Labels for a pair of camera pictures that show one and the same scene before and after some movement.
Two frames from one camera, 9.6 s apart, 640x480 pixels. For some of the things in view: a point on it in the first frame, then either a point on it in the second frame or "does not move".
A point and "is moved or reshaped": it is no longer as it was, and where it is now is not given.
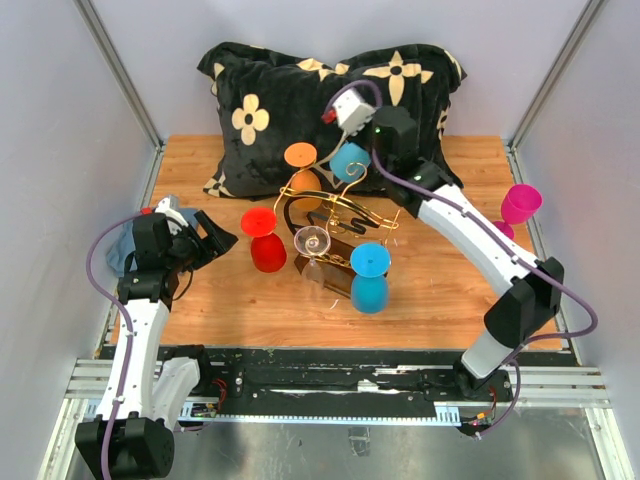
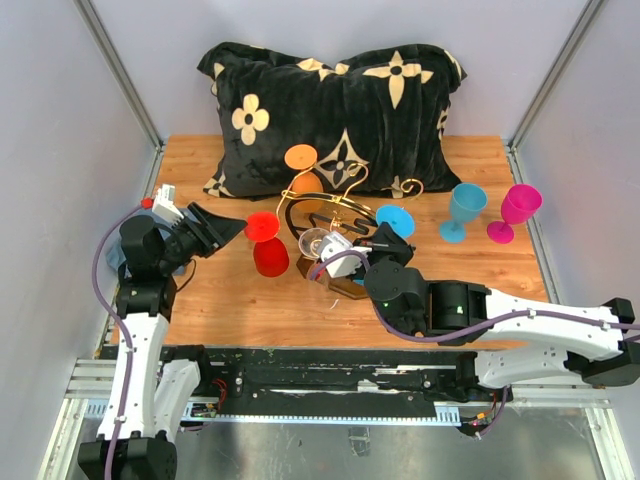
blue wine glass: x=349 y=162 is moved or reshaped
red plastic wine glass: x=268 y=250 does not move
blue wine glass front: x=370 y=263 is moved or reshaped
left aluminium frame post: x=90 y=14 does not move
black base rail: x=360 y=383 does not move
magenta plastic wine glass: x=519 y=203 does not move
